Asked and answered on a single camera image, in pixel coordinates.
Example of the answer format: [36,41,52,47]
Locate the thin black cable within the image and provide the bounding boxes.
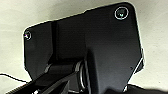
[0,72,28,83]

